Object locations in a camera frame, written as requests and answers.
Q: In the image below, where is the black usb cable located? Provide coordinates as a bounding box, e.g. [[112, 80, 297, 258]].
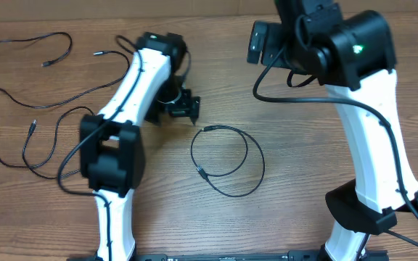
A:
[[0, 31, 131, 109], [189, 125, 266, 199], [0, 106, 96, 181]]

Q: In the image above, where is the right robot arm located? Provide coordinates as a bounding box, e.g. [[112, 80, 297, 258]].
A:
[[247, 1, 418, 260]]

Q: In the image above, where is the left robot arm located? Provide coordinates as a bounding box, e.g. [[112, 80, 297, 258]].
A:
[[80, 32, 200, 260]]

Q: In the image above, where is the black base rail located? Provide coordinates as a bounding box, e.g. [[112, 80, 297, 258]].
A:
[[67, 249, 390, 261]]

